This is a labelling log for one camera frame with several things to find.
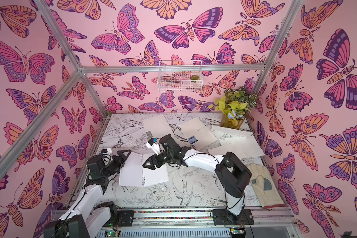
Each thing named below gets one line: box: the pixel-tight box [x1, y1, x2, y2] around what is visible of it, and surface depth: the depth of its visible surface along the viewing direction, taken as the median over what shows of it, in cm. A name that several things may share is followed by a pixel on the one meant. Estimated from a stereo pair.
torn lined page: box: [207, 134, 265, 160], surface depth 103 cm
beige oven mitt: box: [245, 163, 285, 209], surface depth 81 cm
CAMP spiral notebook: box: [177, 117, 218, 151], surface depth 112 cm
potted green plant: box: [208, 86, 259, 130], surface depth 99 cm
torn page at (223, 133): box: [211, 124, 255, 141], surface depth 108 cm
